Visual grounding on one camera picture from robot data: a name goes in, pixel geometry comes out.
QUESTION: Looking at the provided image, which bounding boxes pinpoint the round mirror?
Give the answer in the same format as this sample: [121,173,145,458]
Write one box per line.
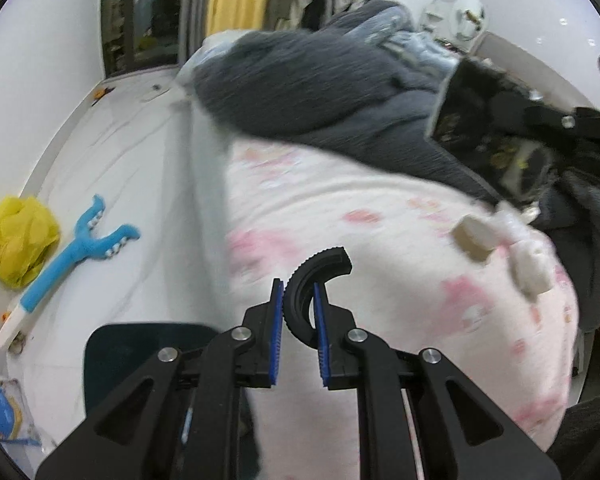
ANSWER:
[452,0,488,41]

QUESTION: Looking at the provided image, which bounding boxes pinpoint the light blue denim clothes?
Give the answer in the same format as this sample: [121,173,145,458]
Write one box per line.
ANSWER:
[325,0,461,81]

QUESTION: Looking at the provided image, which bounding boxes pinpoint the person's dark grey clothing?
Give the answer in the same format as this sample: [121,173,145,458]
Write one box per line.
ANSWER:
[550,391,600,480]

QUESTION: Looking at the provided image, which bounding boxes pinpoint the dark grey fleece blanket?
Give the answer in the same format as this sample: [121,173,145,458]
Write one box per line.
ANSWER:
[192,30,600,333]

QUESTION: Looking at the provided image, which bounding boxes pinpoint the cardboard tape roll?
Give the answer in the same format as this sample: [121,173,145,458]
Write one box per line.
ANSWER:
[452,214,496,262]

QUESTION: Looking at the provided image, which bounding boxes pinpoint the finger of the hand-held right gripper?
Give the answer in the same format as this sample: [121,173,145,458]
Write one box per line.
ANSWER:
[522,102,600,143]

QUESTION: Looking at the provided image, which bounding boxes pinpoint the dark glass balcony door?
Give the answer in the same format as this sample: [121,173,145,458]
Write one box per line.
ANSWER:
[100,0,188,78]

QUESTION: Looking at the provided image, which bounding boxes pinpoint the pink printed bed sheet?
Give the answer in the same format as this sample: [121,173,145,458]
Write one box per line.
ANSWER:
[187,105,581,480]

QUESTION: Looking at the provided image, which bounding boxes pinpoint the black curved plastic piece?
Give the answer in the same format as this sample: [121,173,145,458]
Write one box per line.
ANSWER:
[282,246,353,346]

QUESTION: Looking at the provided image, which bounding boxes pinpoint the black patterned garment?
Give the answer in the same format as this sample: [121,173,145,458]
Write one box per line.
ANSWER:
[425,57,558,211]

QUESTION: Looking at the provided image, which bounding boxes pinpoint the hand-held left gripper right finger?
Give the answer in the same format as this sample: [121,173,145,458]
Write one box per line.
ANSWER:
[312,282,563,480]

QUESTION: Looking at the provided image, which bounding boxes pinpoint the white wall shelf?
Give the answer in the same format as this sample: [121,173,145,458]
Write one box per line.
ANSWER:
[422,2,453,31]

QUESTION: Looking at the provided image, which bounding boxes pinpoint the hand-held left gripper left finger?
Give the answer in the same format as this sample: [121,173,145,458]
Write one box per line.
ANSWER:
[35,277,286,480]

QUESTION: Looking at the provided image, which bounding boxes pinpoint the yellow plastic bag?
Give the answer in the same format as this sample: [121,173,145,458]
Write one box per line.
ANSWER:
[0,196,61,290]

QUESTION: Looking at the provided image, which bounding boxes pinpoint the blue plush toy stick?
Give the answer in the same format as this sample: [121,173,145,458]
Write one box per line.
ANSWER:
[0,194,142,350]

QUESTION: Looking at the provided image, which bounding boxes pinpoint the white sock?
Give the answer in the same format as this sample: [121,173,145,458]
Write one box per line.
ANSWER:
[510,242,556,302]
[492,202,531,242]

